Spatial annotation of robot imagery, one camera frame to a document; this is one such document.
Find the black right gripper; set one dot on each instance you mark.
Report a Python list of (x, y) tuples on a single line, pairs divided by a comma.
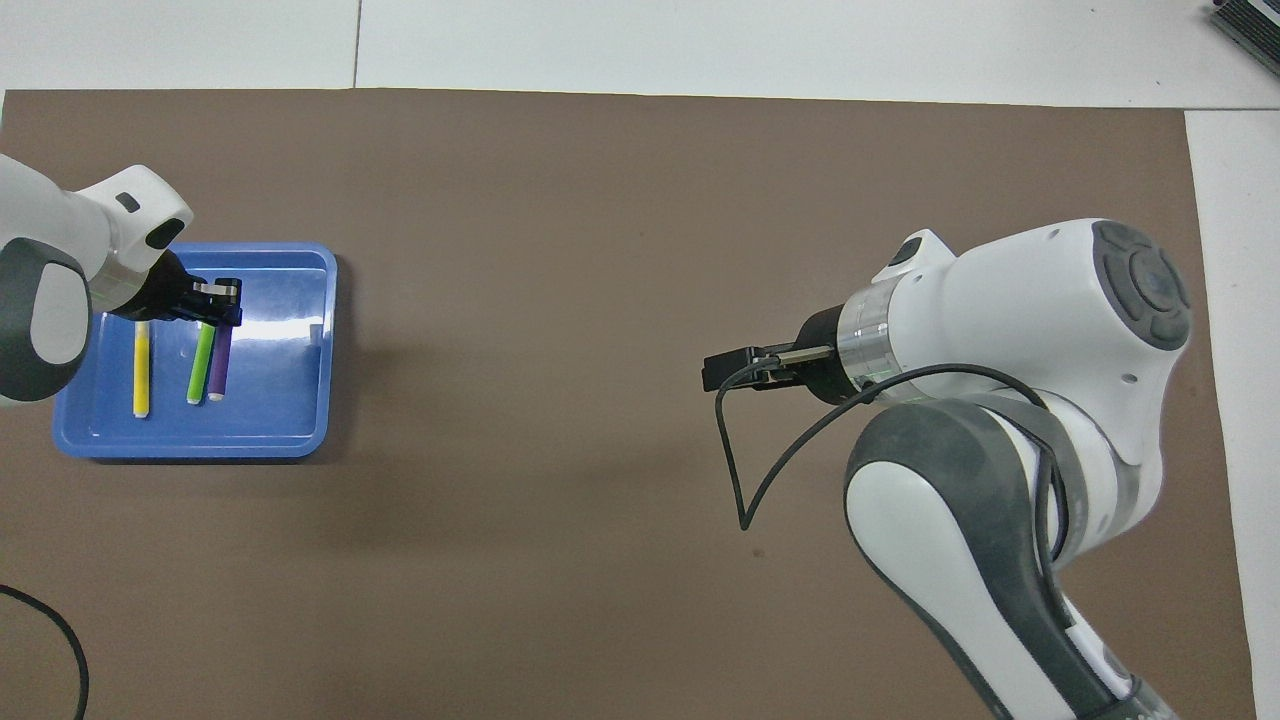
[(825, 375)]

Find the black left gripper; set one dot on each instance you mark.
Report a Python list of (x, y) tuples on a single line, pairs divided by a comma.
[(165, 295)]

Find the purple pen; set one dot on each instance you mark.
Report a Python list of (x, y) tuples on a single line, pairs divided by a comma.
[(219, 370)]

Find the green pen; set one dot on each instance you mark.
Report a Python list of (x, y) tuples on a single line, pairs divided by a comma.
[(198, 370)]

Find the yellow pen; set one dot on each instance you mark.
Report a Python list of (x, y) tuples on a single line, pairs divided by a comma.
[(142, 380)]

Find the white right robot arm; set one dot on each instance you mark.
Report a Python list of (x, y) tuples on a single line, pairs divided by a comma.
[(1000, 300)]

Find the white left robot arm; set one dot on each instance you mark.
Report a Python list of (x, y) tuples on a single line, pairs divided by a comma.
[(60, 220)]

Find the blue plastic tray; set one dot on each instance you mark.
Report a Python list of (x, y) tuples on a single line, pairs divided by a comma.
[(280, 420)]

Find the brown table mat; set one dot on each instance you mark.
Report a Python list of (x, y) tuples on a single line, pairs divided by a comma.
[(500, 250)]

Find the grey ribbed device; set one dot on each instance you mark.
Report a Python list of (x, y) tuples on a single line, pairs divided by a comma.
[(1255, 25)]

